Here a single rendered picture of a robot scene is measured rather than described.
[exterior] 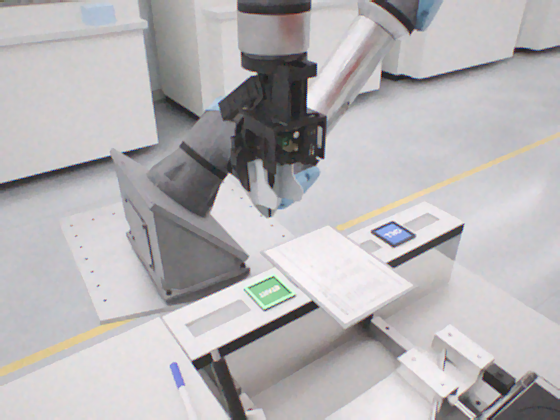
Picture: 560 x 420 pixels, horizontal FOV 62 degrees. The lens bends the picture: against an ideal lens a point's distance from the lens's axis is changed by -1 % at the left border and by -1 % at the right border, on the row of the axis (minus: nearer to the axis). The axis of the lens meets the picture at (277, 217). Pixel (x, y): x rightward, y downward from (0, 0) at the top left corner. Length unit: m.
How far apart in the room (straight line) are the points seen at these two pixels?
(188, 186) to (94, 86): 2.33
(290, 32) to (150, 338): 0.41
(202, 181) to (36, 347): 1.36
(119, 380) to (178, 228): 0.32
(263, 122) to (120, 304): 0.54
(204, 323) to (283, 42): 0.38
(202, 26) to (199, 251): 2.89
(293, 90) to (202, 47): 3.19
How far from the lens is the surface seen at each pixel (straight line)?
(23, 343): 2.17
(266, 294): 0.69
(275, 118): 0.50
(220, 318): 0.67
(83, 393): 0.62
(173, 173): 0.94
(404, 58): 5.13
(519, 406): 0.71
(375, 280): 0.73
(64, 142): 3.26
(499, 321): 0.94
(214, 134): 0.93
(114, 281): 0.99
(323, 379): 0.77
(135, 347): 0.64
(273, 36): 0.48
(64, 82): 3.15
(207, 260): 0.90
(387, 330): 0.82
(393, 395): 0.70
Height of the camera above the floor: 1.43
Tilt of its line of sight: 33 degrees down
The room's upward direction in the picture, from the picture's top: straight up
